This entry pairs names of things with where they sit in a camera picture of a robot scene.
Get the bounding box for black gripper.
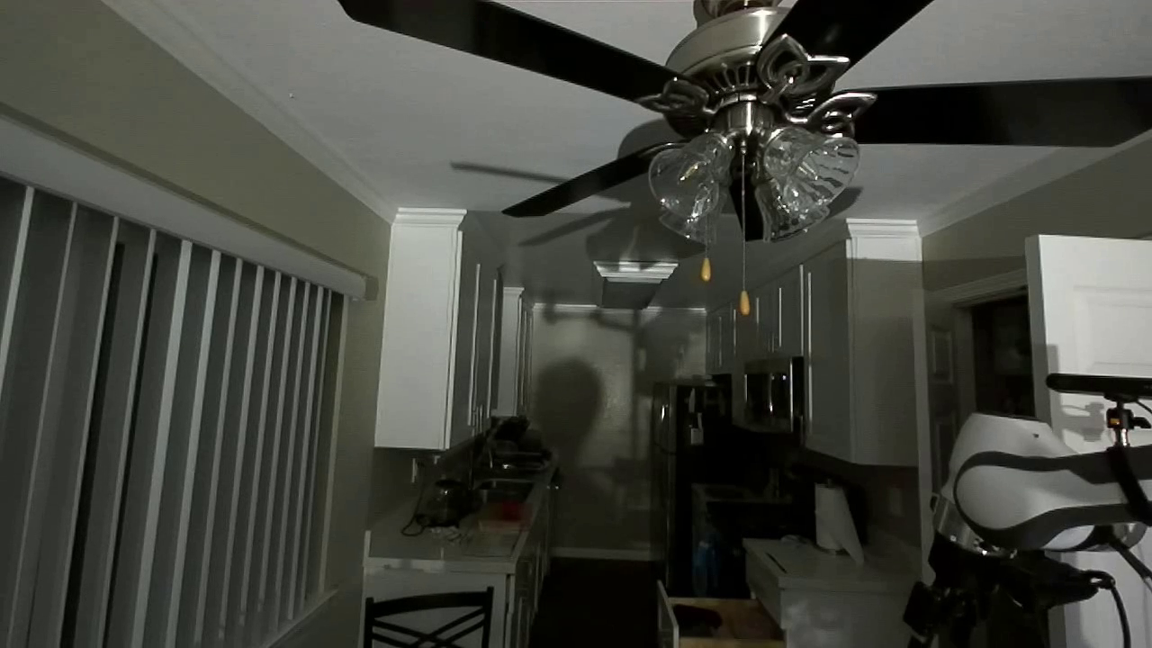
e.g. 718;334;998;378
899;538;1109;648

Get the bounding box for white paper towel roll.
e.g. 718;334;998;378
815;480;866;558

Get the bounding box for white low counter unit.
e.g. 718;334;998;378
740;533;922;648

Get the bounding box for white upper kitchen cabinet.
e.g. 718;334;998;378
766;216;928;472
371;205;528;455

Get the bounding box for white panel door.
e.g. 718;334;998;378
1022;232;1152;439

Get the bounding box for clear glass lamp shade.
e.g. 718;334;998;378
756;123;866;240
643;126;738;240

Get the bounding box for dark ceiling fan blade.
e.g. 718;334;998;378
334;0;678;109
852;75;1152;150
500;139;665;220
775;0;935;65

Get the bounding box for white kitchen counter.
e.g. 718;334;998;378
365;463;557;648

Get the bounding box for dark pot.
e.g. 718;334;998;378
409;477;474;533

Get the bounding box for black metal chair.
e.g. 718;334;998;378
360;585;500;648

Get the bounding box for silver ceiling fan motor housing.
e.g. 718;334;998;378
643;0;877;156

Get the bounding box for white vertical window blinds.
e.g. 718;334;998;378
0;177;354;648

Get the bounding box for white blinds valance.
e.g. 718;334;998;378
0;109;371;301

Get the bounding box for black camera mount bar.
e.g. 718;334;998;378
1043;371;1152;408

